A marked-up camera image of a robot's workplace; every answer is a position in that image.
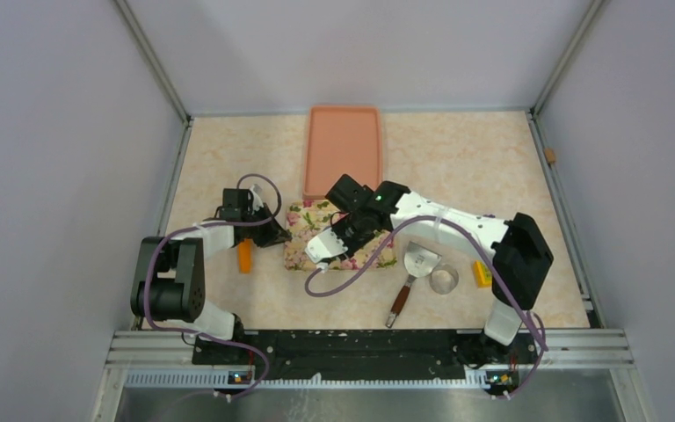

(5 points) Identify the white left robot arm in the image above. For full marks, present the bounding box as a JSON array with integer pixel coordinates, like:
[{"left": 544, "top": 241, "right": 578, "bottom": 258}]
[{"left": 130, "top": 185, "right": 292, "bottom": 364}]

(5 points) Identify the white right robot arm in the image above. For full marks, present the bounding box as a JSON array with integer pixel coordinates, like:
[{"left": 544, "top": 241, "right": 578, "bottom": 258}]
[{"left": 305, "top": 175, "right": 554, "bottom": 362}]

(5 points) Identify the yellow red blue toy block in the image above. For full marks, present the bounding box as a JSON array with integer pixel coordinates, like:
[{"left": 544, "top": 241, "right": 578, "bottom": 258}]
[{"left": 472, "top": 260, "right": 493, "bottom": 288}]

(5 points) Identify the pink rectangular tray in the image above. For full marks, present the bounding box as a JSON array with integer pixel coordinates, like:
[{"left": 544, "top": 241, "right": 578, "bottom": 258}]
[{"left": 301, "top": 105, "right": 384, "bottom": 200}]

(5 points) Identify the metal scraper wooden handle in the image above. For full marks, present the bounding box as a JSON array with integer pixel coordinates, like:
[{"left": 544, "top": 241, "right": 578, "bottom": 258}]
[{"left": 385, "top": 242, "right": 442, "bottom": 329}]

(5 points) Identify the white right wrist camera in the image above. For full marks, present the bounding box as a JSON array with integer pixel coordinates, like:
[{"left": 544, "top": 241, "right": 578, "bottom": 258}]
[{"left": 304, "top": 228, "right": 348, "bottom": 271}]

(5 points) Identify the small wooden cork piece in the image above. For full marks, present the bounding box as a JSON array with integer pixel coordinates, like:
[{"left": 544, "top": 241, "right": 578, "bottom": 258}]
[{"left": 543, "top": 148, "right": 556, "bottom": 165}]

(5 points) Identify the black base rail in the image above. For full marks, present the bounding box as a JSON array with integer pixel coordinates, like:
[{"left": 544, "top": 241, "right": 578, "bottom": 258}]
[{"left": 192, "top": 329, "right": 537, "bottom": 381}]

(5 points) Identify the round metal cutter ring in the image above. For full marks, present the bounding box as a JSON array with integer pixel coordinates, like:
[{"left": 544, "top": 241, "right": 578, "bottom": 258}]
[{"left": 428, "top": 265, "right": 460, "bottom": 295}]

